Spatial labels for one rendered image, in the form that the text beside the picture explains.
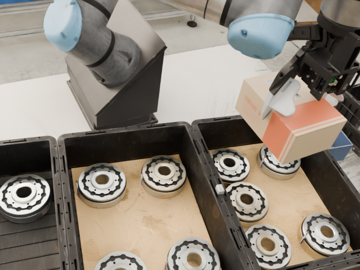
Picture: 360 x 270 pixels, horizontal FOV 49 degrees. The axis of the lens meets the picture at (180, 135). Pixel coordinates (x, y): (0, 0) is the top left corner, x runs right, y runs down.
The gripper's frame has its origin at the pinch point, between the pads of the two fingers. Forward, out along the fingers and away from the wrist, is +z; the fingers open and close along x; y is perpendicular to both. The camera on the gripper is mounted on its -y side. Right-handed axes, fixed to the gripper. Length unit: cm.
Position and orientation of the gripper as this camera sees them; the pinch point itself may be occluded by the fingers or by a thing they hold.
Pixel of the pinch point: (290, 107)
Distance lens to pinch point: 76.4
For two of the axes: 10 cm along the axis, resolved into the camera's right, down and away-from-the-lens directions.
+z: -1.3, 6.9, 7.1
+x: 8.8, -2.4, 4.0
